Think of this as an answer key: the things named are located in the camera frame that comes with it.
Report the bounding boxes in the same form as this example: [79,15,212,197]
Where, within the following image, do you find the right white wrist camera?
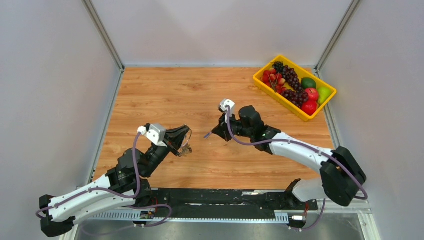
[218,98,236,116]

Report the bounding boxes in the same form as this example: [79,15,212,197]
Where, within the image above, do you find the red strawberries cluster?
[261,67,287,95]

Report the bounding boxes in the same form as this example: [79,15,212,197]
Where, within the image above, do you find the metal keyring with keys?
[177,129,192,157]

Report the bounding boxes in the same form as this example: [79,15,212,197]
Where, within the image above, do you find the green pear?
[316,86,332,105]

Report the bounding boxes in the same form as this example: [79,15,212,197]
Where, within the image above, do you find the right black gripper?
[212,110,254,142]

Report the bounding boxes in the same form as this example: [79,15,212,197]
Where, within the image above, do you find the green lime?
[300,77,317,90]

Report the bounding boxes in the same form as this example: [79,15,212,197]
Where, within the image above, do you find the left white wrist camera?
[137,123,167,147]

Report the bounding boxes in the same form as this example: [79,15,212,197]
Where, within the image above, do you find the red apple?
[304,87,320,102]

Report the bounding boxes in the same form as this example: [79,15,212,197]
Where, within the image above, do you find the aluminium rail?
[81,190,373,224]

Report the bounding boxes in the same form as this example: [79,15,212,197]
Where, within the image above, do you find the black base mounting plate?
[135,188,318,220]

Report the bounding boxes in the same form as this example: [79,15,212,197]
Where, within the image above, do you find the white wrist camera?
[218,98,236,116]
[137,123,167,147]

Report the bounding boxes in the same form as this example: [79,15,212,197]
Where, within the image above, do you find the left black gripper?
[142,125,190,178]

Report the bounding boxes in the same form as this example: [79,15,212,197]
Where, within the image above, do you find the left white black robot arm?
[36,123,192,238]

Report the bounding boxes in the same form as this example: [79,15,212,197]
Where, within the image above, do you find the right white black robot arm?
[211,99,369,209]

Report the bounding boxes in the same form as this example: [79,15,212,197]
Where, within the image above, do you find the red round fruit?
[301,100,318,116]

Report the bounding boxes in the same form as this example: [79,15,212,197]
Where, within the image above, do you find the dark grape bunch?
[272,61,309,109]

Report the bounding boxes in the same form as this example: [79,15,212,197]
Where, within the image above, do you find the yellow plastic bin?
[253,55,337,122]

